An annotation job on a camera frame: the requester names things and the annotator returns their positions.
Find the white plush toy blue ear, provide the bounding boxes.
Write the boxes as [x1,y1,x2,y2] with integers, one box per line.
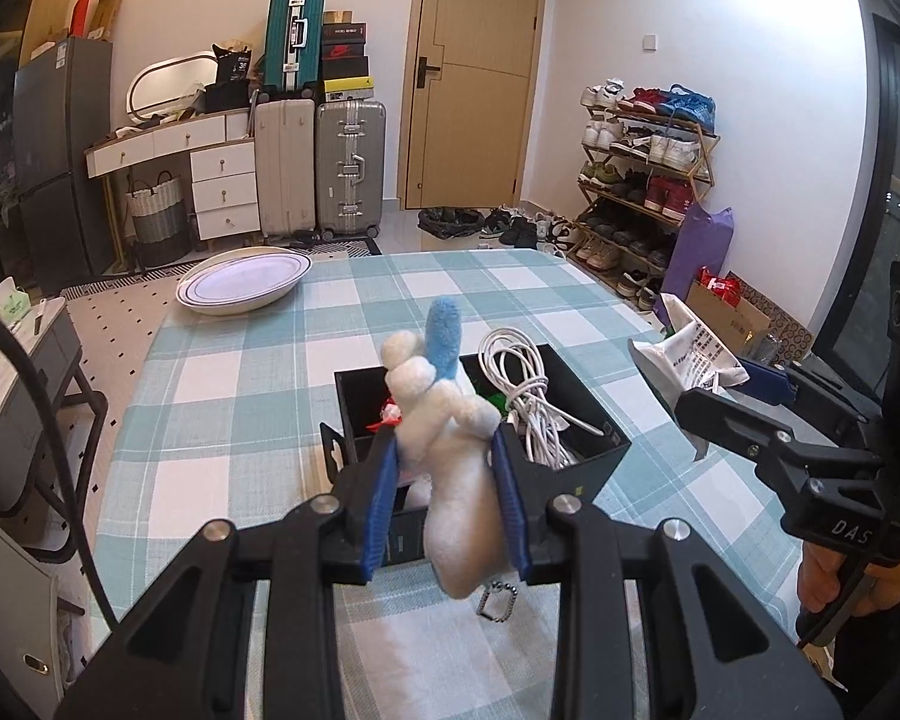
[381,298,524,621]

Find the oval white framed mirror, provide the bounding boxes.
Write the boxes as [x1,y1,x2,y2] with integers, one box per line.
[126,52,220,125]

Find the person's dark clothing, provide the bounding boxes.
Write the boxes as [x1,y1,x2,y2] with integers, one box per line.
[832,600,900,720]

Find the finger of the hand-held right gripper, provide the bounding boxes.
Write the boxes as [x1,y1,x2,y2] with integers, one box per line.
[675,386,884,512]
[739,358,884,430]

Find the scattered loose shoes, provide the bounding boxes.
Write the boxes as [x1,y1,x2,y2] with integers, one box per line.
[480,202,580,253]

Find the patterned cardboard sheet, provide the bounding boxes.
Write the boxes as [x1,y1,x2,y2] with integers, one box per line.
[724,270,815,362]

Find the wooden door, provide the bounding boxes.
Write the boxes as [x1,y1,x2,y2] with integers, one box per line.
[396,0,548,211]

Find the white cabinet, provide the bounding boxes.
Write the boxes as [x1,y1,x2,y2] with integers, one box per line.
[0,495,92,720]

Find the person's right hand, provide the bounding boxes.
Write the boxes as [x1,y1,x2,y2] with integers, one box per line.
[799,538,900,617]

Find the teal suitcase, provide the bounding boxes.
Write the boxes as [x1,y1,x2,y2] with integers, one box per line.
[262,0,325,101]

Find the stack of cardboard boxes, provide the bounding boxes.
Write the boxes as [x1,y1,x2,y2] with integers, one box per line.
[22,0,126,62]

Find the black cardboard storage box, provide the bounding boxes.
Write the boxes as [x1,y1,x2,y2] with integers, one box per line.
[320,343,632,587]

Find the white charging cable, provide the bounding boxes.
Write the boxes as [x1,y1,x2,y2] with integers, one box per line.
[478,326,606,470]

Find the silver suitcase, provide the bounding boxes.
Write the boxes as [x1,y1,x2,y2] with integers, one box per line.
[315,100,388,237]

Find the white oval plate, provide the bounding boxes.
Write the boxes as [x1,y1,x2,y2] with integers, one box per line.
[176,246,313,317]

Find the red packet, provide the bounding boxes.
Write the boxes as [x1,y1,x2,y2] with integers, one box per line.
[696,266,744,309]

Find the metal shoe rack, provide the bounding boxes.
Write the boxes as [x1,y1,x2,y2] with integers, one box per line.
[574,79,722,314]

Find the group of assorted shoes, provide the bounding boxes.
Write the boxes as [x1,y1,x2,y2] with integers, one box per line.
[576,79,719,312]

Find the purple bag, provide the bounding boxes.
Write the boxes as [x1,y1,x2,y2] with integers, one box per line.
[660,204,737,310]

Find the grey woven laundry basket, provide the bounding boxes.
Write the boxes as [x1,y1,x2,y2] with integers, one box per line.
[125,172,191,266]

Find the dark grey refrigerator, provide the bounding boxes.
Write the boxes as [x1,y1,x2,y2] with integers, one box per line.
[11,36,118,295]

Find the dark glass door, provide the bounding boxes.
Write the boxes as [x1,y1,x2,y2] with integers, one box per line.
[810,15,900,406]

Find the open cardboard box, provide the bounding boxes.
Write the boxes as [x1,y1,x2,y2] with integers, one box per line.
[686,277,773,362]

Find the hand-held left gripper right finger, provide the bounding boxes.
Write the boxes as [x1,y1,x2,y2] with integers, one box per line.
[490,424,845,720]

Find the black shopping bag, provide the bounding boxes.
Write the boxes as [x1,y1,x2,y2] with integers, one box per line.
[205,45,257,113]

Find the white packet black print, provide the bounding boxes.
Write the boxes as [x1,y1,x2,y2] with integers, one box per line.
[630,292,752,464]

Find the black trash bag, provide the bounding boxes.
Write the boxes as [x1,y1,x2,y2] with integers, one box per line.
[418,206,485,242]

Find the grey side cabinet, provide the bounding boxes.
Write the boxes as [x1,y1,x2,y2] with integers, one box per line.
[0,296,110,565]

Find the beige suitcase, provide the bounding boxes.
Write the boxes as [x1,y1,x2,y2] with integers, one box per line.
[253,99,317,239]

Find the black and yellow shoebox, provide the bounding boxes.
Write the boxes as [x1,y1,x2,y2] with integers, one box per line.
[322,76,377,103]

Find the striped doormat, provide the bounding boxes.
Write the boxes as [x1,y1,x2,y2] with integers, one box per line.
[292,236,385,260]

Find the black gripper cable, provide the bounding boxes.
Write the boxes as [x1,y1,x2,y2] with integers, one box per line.
[795,562,880,650]
[0,292,122,640]

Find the white dressing table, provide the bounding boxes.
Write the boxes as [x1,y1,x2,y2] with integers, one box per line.
[84,106,262,242]

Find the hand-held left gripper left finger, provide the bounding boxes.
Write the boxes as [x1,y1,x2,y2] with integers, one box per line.
[52,431,404,720]

